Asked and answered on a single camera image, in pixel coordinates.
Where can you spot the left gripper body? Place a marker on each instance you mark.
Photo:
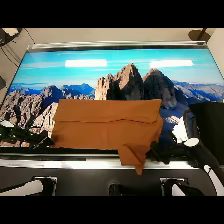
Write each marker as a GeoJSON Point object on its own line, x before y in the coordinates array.
{"type": "Point", "coordinates": [41, 140]}

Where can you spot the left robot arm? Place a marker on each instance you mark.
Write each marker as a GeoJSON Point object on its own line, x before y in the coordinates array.
{"type": "Point", "coordinates": [16, 133]}

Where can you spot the brown shirt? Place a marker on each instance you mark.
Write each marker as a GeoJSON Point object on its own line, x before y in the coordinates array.
{"type": "Point", "coordinates": [106, 125]}

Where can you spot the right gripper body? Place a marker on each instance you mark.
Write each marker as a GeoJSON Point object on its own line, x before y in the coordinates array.
{"type": "Point", "coordinates": [163, 154]}

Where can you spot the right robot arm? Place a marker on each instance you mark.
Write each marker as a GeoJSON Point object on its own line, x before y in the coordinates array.
{"type": "Point", "coordinates": [203, 155]}

